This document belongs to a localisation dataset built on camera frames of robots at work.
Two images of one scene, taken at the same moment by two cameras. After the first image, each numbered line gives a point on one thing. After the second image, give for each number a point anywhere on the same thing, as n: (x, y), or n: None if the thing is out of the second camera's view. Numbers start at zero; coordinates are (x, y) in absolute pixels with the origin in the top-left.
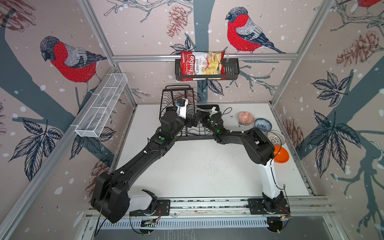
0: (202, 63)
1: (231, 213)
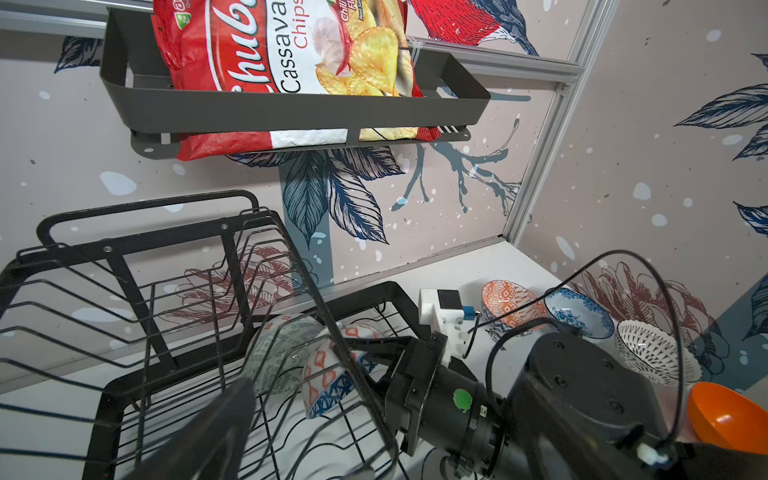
0: (311, 47)
1: None
